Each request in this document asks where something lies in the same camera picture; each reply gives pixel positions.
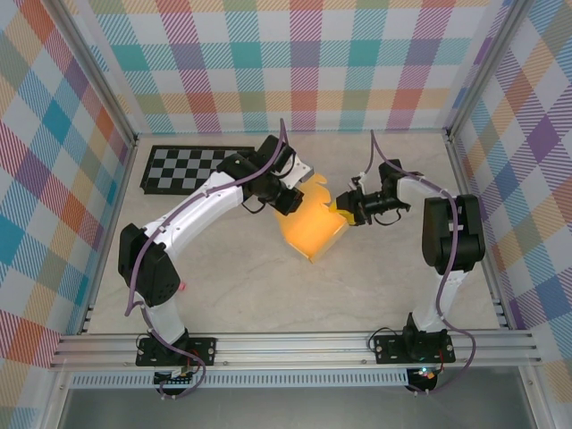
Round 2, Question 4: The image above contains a yellow paper box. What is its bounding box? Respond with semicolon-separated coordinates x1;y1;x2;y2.
272;173;349;265

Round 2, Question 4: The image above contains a black and white checkerboard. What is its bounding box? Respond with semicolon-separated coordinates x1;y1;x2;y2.
139;145;258;198

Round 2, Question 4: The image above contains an aluminium table side rail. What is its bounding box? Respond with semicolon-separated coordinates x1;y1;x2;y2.
445;131;510;331
78;136;140;336

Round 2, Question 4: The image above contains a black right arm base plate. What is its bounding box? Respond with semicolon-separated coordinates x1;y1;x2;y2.
373;332;456;366

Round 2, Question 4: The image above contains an aluminium mounting rail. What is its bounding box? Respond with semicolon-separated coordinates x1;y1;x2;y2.
48;332;544;370

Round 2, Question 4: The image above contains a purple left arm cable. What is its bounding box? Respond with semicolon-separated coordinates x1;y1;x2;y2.
124;118;296;401

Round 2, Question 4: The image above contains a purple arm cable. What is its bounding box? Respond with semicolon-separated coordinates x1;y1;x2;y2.
124;118;296;401
364;130;475;397

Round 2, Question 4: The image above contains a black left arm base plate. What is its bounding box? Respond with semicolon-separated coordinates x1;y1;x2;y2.
135;334;219;368

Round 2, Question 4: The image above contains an aluminium frame post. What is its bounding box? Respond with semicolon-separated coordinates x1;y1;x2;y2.
444;0;533;142
51;0;139;147

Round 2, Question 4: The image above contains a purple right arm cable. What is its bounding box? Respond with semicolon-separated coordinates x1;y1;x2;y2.
364;130;475;397

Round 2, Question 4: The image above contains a slotted grey cable duct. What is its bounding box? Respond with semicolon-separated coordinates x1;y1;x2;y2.
69;370;412;390

